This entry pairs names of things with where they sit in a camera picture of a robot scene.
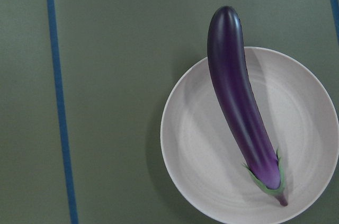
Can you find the pink plate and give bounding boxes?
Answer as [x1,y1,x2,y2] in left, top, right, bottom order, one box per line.
[160,47,338,223]

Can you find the purple eggplant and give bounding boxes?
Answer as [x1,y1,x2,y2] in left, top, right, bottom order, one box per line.
[207,6,288,207]

